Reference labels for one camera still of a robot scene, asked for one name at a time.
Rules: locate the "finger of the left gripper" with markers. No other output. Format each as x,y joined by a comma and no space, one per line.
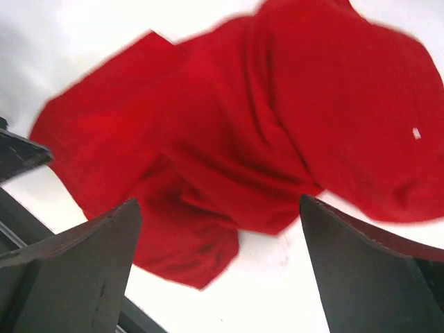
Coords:
19,154

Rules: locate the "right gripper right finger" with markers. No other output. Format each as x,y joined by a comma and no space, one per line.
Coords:
369,279

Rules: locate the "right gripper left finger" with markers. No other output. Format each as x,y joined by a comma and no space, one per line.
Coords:
69,270

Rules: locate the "red t shirt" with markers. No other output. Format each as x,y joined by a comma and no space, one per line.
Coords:
227,130

